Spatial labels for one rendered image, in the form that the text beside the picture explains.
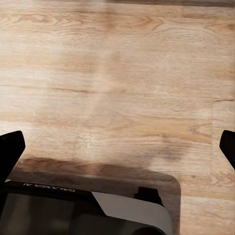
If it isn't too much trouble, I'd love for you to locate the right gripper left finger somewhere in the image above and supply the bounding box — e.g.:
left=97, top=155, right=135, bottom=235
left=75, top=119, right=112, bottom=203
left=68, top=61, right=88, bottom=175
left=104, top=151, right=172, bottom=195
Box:
left=0, top=130, right=25, bottom=188

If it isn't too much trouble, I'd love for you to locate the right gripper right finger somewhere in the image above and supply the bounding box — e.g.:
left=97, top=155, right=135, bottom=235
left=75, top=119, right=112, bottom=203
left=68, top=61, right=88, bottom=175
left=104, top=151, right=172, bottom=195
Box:
left=219, top=130, right=235, bottom=170

